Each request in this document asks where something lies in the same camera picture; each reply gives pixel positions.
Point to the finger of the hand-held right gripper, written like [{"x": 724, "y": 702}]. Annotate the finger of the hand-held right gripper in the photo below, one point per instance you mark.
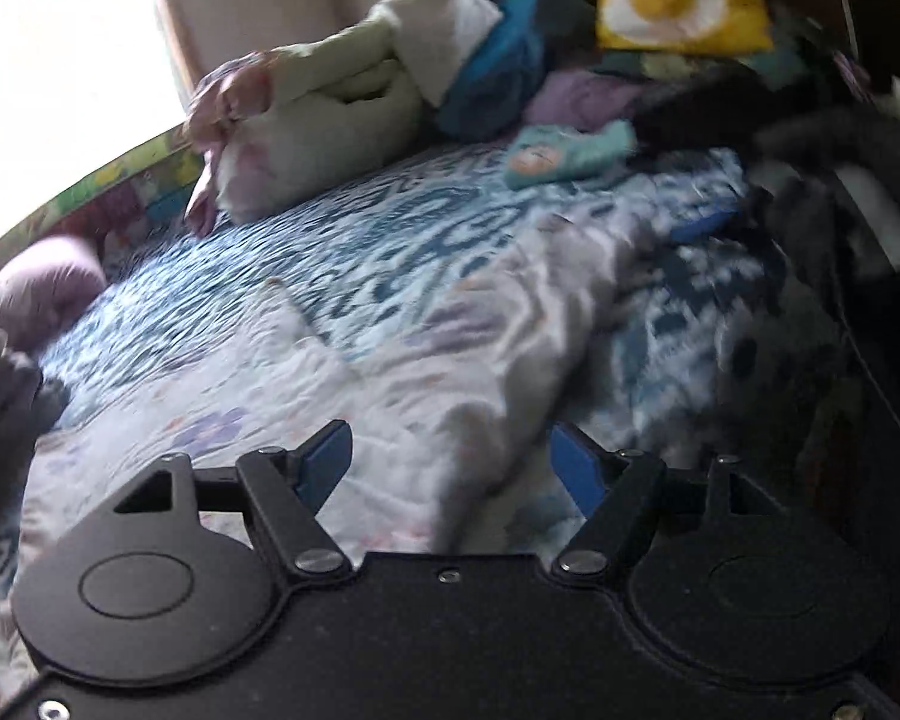
[
  {"x": 712, "y": 227},
  {"x": 735, "y": 109}
]

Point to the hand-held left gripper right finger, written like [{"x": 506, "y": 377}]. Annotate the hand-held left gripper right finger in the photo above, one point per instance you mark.
[{"x": 579, "y": 465}]

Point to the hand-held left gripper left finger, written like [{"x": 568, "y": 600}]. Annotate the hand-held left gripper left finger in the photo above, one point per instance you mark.
[{"x": 322, "y": 457}]

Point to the white floral pajama top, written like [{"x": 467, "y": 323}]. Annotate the white floral pajama top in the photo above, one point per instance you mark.
[{"x": 420, "y": 360}]

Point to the green patchwork pillow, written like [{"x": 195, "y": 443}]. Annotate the green patchwork pillow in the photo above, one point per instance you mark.
[{"x": 690, "y": 64}]

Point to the purple sheet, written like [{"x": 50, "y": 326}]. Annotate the purple sheet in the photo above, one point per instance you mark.
[{"x": 585, "y": 97}]

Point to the blue patterned quilted bedspread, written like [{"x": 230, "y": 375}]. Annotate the blue patterned quilted bedspread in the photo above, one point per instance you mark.
[{"x": 390, "y": 240}]

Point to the teal blue blanket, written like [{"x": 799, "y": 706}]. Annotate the teal blue blanket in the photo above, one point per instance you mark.
[{"x": 502, "y": 67}]

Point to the colourful alphabet foam mat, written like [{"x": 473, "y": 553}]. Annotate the colourful alphabet foam mat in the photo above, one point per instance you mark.
[{"x": 142, "y": 195}]

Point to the dark grey cloth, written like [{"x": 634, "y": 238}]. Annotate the dark grey cloth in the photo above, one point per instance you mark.
[{"x": 7, "y": 405}]

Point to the pink floral pillow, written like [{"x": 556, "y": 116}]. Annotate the pink floral pillow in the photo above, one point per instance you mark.
[{"x": 45, "y": 285}]

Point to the cream and pink comforter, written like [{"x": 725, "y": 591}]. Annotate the cream and pink comforter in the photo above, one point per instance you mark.
[{"x": 330, "y": 105}]

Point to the bright window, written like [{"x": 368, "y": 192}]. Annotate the bright window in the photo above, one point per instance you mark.
[{"x": 60, "y": 52}]

